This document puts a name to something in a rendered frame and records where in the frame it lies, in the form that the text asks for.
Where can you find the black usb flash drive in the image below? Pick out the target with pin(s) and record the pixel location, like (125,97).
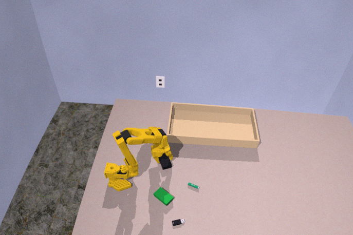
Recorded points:
(177,222)

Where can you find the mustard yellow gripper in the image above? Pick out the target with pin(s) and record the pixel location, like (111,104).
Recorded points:
(158,152)

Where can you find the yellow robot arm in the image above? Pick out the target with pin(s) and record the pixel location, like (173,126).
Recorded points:
(115,172)

